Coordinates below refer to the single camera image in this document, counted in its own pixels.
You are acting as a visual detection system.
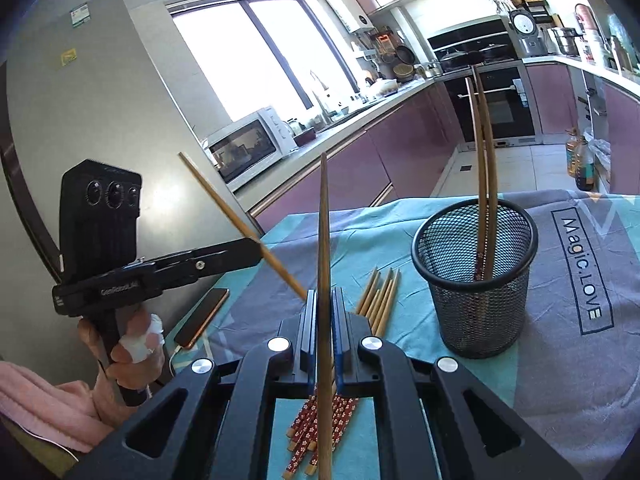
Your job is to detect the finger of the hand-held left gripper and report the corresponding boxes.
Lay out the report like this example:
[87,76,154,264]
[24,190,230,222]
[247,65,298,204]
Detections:
[145,237,264,291]

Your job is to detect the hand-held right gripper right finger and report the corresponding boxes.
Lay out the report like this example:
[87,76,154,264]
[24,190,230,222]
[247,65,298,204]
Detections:
[330,287,583,480]

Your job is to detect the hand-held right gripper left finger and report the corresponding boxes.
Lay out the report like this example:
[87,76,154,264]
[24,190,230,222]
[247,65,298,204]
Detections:
[65,289,319,480]

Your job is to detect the bunch of chopsticks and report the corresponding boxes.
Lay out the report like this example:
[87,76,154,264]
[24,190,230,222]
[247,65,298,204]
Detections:
[282,266,402,480]

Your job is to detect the wooden chopstick red floral end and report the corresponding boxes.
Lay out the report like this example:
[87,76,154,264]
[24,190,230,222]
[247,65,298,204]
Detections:
[178,151,308,301]
[316,151,335,480]
[465,76,488,283]

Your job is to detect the black mesh holder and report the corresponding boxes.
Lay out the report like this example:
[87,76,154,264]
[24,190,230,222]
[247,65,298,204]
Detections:
[411,199,539,359]

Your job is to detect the person's left forearm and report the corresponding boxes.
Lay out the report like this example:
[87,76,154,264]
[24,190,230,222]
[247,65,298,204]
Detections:
[0,359,138,455]

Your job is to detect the person's left hand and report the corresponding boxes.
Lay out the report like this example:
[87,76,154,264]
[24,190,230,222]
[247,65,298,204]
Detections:
[76,307,166,426]

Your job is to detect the smartphone with gold edge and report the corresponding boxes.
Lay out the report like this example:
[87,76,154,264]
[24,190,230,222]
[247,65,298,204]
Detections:
[175,287,231,351]

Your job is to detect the white microwave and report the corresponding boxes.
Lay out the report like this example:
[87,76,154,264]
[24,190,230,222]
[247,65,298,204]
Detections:
[206,106,298,193]

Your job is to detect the grey refrigerator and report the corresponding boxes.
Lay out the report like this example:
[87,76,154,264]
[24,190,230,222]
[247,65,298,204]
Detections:
[0,0,262,361]

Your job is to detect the pink kitchen base cabinets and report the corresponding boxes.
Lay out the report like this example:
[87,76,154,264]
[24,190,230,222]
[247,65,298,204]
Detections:
[248,62,640,233]

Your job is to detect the steel kitchen faucet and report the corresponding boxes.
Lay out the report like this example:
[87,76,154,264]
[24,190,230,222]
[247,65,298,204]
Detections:
[310,71,334,126]

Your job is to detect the kitchen window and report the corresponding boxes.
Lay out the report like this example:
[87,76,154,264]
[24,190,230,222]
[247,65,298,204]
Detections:
[167,0,362,126]

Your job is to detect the teal grey tablecloth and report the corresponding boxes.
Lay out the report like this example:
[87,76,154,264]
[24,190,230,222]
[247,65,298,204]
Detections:
[165,189,640,480]

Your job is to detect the white water heater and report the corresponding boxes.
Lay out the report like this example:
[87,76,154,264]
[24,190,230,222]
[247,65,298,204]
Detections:
[325,0,374,34]

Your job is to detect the black built-in oven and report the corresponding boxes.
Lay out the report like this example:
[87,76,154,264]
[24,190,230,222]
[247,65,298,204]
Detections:
[442,62,539,144]

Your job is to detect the yellow cooking oil bottle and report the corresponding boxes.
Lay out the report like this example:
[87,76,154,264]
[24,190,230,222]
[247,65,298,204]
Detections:
[566,130,588,178]

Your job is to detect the black wok with lid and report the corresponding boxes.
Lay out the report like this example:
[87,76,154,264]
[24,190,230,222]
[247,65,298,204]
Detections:
[437,49,476,71]

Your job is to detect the clear plastic bag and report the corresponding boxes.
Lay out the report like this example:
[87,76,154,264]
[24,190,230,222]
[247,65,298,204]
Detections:
[582,132,614,194]

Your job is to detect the black frying pan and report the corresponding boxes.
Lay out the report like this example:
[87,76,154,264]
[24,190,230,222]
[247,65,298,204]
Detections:
[475,44,511,63]

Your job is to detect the black range hood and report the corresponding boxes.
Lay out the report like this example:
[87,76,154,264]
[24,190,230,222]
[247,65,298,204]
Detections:
[426,16,511,52]

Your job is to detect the silver rice cooker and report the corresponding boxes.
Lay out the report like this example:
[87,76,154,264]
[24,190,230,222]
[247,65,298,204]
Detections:
[501,7,549,59]

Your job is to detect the steel stock pot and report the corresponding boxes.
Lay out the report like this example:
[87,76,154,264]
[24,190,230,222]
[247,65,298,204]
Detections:
[548,27,584,57]

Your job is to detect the pink kettle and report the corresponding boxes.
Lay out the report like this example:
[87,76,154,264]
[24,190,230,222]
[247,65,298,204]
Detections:
[574,4,599,33]

